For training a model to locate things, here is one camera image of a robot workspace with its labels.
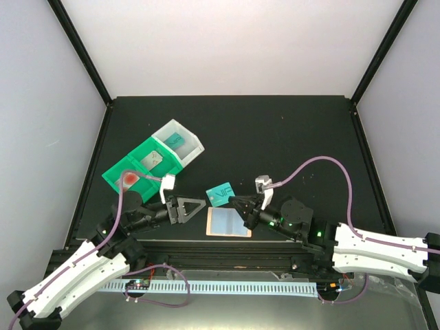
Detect tan card holder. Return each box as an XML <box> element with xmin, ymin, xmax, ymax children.
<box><xmin>206</xmin><ymin>207</ymin><xmax>252</xmax><ymax>238</ymax></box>

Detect teal VIP credit card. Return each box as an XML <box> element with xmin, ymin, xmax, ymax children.
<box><xmin>164</xmin><ymin>133</ymin><xmax>185</xmax><ymax>151</ymax></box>

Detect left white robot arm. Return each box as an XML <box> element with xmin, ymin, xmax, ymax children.
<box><xmin>7</xmin><ymin>191</ymin><xmax>206</xmax><ymax>329</ymax></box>

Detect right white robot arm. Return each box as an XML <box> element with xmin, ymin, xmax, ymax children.
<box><xmin>229</xmin><ymin>195</ymin><xmax>439</xmax><ymax>294</ymax></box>

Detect red dot card in bin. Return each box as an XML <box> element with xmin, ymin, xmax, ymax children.
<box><xmin>115</xmin><ymin>172</ymin><xmax>140</xmax><ymax>192</ymax></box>

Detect floral card in bin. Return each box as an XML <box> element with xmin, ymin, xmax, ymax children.
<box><xmin>140</xmin><ymin>151</ymin><xmax>163</xmax><ymax>171</ymax></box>

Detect green bin near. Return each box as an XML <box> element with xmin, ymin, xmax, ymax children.
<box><xmin>102</xmin><ymin>156</ymin><xmax>160</xmax><ymax>201</ymax></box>

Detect green bin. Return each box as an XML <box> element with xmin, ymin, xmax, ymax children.
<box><xmin>128</xmin><ymin>137</ymin><xmax>183</xmax><ymax>178</ymax></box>
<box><xmin>102</xmin><ymin>156</ymin><xmax>160</xmax><ymax>201</ymax></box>

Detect green bin middle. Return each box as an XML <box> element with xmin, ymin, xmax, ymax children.
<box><xmin>128</xmin><ymin>137</ymin><xmax>183</xmax><ymax>178</ymax></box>

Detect white translucent bin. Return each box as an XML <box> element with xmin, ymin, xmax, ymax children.
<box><xmin>152</xmin><ymin>119</ymin><xmax>205</xmax><ymax>168</ymax></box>

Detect left controller board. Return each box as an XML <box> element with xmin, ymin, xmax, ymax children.
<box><xmin>125</xmin><ymin>279</ymin><xmax>150</xmax><ymax>290</ymax></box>

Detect controller board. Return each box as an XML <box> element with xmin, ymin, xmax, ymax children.
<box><xmin>125</xmin><ymin>279</ymin><xmax>150</xmax><ymax>290</ymax></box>
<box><xmin>316</xmin><ymin>281</ymin><xmax>353</xmax><ymax>293</ymax></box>

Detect right controller board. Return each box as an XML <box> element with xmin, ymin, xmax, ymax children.
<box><xmin>316</xmin><ymin>281</ymin><xmax>353</xmax><ymax>293</ymax></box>

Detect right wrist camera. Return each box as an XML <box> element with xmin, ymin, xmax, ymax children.
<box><xmin>255</xmin><ymin>175</ymin><xmax>274</xmax><ymax>210</ymax></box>

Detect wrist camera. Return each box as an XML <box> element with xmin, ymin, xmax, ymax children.
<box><xmin>159</xmin><ymin>174</ymin><xmax>175</xmax><ymax>204</ymax></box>
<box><xmin>255</xmin><ymin>175</ymin><xmax>274</xmax><ymax>210</ymax></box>

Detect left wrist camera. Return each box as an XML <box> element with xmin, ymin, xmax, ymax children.
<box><xmin>159</xmin><ymin>174</ymin><xmax>175</xmax><ymax>204</ymax></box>

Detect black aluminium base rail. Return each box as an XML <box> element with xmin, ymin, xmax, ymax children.
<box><xmin>141</xmin><ymin>240</ymin><xmax>341</xmax><ymax>281</ymax></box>

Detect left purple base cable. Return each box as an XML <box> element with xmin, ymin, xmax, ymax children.
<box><xmin>124</xmin><ymin>263</ymin><xmax>190</xmax><ymax>307</ymax></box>

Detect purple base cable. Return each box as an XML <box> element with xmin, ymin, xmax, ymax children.
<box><xmin>124</xmin><ymin>263</ymin><xmax>190</xmax><ymax>307</ymax></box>
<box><xmin>318</xmin><ymin>274</ymin><xmax>369</xmax><ymax>306</ymax></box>

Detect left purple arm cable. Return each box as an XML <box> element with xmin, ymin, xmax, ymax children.
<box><xmin>8</xmin><ymin>170</ymin><xmax>166</xmax><ymax>329</ymax></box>

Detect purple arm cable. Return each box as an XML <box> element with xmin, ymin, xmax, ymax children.
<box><xmin>8</xmin><ymin>170</ymin><xmax>166</xmax><ymax>329</ymax></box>
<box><xmin>266</xmin><ymin>156</ymin><xmax>440</xmax><ymax>254</ymax></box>

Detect white slotted cable duct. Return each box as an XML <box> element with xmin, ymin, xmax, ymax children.
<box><xmin>98</xmin><ymin>279</ymin><xmax>318</xmax><ymax>298</ymax></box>

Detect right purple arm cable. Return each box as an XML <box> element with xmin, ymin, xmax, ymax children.
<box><xmin>266</xmin><ymin>156</ymin><xmax>440</xmax><ymax>254</ymax></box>

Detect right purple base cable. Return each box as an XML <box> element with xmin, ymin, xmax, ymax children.
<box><xmin>318</xmin><ymin>274</ymin><xmax>369</xmax><ymax>306</ymax></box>

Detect left black frame post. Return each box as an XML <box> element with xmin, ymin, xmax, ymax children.
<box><xmin>47</xmin><ymin>0</ymin><xmax>113</xmax><ymax>106</ymax></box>

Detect black frame post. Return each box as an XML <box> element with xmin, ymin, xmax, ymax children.
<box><xmin>351</xmin><ymin>0</ymin><xmax>418</xmax><ymax>106</ymax></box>
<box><xmin>47</xmin><ymin>0</ymin><xmax>113</xmax><ymax>106</ymax></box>

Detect right black frame post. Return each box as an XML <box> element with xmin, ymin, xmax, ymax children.
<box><xmin>351</xmin><ymin>0</ymin><xmax>418</xmax><ymax>106</ymax></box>

